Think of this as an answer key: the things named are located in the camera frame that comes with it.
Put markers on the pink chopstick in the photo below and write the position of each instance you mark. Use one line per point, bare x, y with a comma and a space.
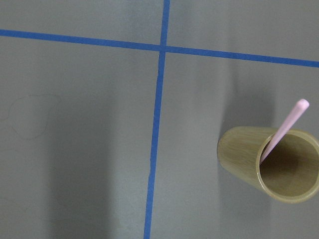
299, 108

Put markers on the tan wooden cup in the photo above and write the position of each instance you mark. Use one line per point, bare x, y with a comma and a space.
290, 173

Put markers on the brown paper table cover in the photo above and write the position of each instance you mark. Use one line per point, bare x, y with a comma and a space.
111, 110

